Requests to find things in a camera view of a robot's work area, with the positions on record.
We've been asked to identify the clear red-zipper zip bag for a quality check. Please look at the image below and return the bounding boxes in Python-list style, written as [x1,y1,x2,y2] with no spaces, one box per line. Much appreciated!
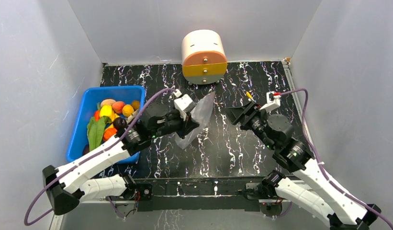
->
[175,92,215,149]

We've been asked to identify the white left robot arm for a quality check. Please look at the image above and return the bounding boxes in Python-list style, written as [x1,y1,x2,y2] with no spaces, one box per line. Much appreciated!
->
[43,99,199,215]

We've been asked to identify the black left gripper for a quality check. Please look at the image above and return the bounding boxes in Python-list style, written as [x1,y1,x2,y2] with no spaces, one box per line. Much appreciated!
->
[151,109,200,139]

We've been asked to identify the dark purple toy fruit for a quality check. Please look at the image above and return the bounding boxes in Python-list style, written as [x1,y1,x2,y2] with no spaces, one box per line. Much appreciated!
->
[112,117,127,131]

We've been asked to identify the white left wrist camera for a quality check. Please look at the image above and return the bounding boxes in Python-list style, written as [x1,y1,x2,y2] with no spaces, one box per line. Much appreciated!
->
[173,89,196,121]

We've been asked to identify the orange-yellow toy fruit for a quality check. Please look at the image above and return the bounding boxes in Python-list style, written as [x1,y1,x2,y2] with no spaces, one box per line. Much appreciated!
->
[122,104,135,117]

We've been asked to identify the green leafy vegetable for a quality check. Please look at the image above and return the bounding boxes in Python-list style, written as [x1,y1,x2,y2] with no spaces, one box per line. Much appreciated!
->
[87,116,110,151]

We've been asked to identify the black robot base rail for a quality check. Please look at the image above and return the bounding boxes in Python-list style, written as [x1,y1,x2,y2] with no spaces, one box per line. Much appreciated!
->
[135,177,283,215]

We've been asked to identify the yellow toy bell pepper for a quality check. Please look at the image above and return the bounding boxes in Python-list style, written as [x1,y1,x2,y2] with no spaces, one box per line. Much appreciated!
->
[99,104,115,122]

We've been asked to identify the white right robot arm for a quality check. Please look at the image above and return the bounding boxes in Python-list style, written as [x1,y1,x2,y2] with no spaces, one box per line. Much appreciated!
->
[225,102,382,230]

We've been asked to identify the round three-drawer mini cabinet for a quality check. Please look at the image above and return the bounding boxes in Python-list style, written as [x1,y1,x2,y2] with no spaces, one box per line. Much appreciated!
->
[181,29,227,85]

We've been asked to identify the blue plastic bin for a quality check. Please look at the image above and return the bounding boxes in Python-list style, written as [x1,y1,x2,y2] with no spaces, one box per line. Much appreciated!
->
[66,85,146,162]

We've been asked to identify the yellow-tipped white pen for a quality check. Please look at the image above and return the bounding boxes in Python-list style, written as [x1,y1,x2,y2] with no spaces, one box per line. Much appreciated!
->
[246,92,256,103]

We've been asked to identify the orange toy pumpkin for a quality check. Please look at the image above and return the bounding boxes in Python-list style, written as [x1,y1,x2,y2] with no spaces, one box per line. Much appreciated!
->
[102,127,118,141]

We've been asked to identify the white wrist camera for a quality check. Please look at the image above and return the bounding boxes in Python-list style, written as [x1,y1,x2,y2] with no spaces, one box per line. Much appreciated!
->
[173,89,196,121]
[260,91,281,112]

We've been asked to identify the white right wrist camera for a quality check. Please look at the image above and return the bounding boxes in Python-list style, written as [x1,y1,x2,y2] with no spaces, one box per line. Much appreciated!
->
[260,91,281,112]

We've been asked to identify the tan toy potato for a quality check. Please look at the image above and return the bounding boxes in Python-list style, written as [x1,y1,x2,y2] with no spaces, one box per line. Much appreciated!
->
[100,99,116,107]

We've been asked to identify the purple toy eggplant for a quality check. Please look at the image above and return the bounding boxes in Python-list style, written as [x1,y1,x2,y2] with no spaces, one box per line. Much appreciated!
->
[82,144,90,156]

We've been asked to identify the grey toy fish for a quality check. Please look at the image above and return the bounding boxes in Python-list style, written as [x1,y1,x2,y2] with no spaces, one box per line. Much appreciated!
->
[126,109,140,124]

